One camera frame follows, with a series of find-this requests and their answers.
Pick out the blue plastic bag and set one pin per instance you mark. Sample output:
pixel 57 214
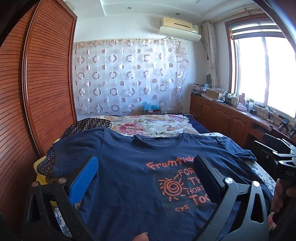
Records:
pixel 150 106

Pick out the blue floral bedsheet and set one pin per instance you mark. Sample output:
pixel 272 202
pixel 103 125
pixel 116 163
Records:
pixel 263 172

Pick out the cardboard box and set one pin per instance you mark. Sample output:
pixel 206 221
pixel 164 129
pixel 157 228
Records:
pixel 214 93

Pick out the wooden cabinet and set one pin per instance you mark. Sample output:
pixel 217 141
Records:
pixel 222 118

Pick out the navy blanket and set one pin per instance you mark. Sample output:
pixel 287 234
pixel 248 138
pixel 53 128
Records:
pixel 196 122

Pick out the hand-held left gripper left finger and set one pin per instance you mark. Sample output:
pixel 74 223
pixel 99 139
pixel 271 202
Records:
pixel 84 180

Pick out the wooden-framed window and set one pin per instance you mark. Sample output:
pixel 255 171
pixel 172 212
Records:
pixel 266 69

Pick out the white air conditioner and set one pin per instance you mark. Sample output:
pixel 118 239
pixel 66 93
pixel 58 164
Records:
pixel 179 24

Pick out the small round fan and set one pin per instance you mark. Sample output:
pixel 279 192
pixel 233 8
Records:
pixel 210 79

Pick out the person's right hand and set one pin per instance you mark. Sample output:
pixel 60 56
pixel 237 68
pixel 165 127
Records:
pixel 279 197

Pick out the yellow plush toy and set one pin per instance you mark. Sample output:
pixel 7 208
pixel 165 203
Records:
pixel 42 180

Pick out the dark circle-patterned cloth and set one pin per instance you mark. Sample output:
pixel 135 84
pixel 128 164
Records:
pixel 87 125

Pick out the sheer circle-patterned curtain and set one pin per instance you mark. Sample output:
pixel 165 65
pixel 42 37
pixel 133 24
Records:
pixel 129 76

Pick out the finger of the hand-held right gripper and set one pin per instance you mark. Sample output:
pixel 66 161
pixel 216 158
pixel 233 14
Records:
pixel 263 150
pixel 277 140

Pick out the bunched white curtain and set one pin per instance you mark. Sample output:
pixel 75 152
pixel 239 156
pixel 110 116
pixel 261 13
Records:
pixel 211 53

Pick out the wooden louvred wardrobe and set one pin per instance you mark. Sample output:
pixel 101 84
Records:
pixel 46 81

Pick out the navy t-shirt with orange print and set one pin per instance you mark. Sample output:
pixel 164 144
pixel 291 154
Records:
pixel 129 185

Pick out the person's left hand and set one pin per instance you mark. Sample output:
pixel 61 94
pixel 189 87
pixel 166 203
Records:
pixel 141 237

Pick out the floral blanket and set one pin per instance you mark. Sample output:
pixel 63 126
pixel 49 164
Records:
pixel 148 125

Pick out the wall air conditioner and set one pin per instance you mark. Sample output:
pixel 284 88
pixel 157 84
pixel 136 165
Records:
pixel 180 33

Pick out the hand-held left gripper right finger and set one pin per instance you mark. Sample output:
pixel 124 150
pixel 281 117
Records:
pixel 205 176

